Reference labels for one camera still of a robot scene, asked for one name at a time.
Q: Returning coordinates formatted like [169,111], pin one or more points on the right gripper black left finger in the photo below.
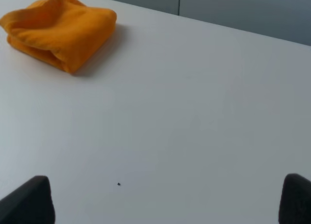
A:
[31,203]

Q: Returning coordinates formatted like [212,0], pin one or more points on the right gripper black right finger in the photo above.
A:
[295,202]

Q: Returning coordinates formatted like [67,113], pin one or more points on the orange towel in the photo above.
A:
[62,33]

